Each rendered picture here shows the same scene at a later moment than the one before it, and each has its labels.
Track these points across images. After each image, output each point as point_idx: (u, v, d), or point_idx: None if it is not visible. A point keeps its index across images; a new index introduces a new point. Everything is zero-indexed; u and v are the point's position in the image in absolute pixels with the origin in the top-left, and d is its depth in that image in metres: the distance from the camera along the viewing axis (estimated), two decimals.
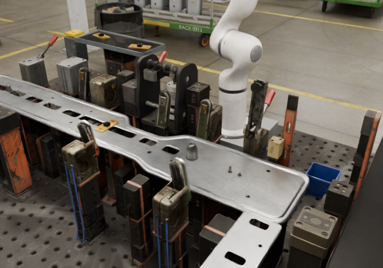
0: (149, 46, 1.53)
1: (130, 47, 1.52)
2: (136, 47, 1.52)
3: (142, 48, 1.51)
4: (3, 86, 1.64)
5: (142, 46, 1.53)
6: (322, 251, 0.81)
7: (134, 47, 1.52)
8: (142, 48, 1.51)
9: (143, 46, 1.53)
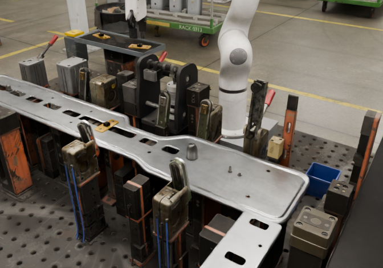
0: (149, 46, 1.53)
1: (130, 47, 1.52)
2: (136, 47, 1.52)
3: (142, 48, 1.51)
4: (3, 86, 1.64)
5: (142, 46, 1.53)
6: (322, 251, 0.81)
7: (134, 47, 1.52)
8: (142, 48, 1.51)
9: (143, 46, 1.53)
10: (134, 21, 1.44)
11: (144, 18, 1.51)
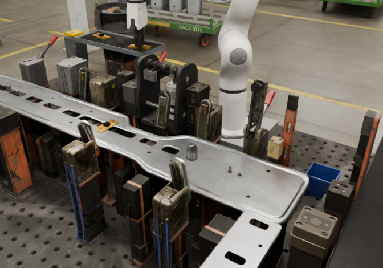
0: (149, 46, 1.53)
1: (130, 47, 1.52)
2: (136, 47, 1.52)
3: (142, 48, 1.51)
4: (3, 86, 1.64)
5: (142, 46, 1.53)
6: (322, 251, 0.81)
7: (134, 47, 1.52)
8: (142, 48, 1.51)
9: (143, 46, 1.53)
10: (138, 31, 1.47)
11: (142, 29, 1.51)
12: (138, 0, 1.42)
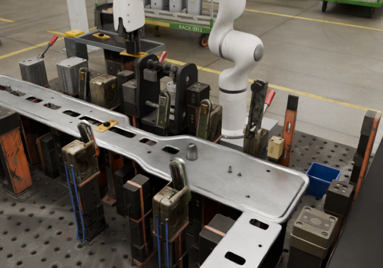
0: (146, 53, 1.19)
1: (122, 53, 1.19)
2: (129, 53, 1.19)
3: (135, 55, 1.17)
4: (3, 86, 1.64)
5: (137, 53, 1.19)
6: (322, 251, 0.81)
7: (126, 54, 1.19)
8: (136, 55, 1.17)
9: (138, 53, 1.19)
10: (129, 33, 1.14)
11: (137, 31, 1.17)
12: None
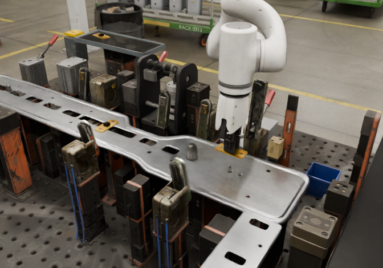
0: (245, 153, 1.05)
1: (218, 150, 1.06)
2: (225, 150, 1.06)
3: (233, 155, 1.04)
4: (3, 86, 1.64)
5: (235, 151, 1.05)
6: (322, 251, 0.81)
7: (223, 151, 1.05)
8: (234, 155, 1.04)
9: (236, 151, 1.05)
10: (231, 133, 1.00)
11: (239, 128, 1.03)
12: (236, 94, 0.94)
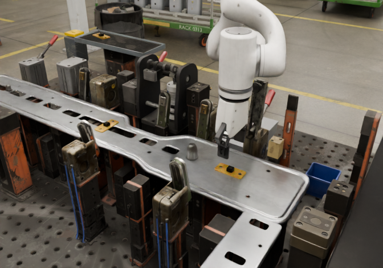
0: (243, 173, 1.08)
1: (217, 170, 1.09)
2: (225, 170, 1.09)
3: (232, 175, 1.07)
4: (3, 86, 1.64)
5: (234, 171, 1.09)
6: (322, 251, 0.81)
7: (222, 171, 1.09)
8: (233, 175, 1.07)
9: (235, 171, 1.09)
10: (227, 137, 0.99)
11: (243, 126, 1.06)
12: (236, 98, 0.95)
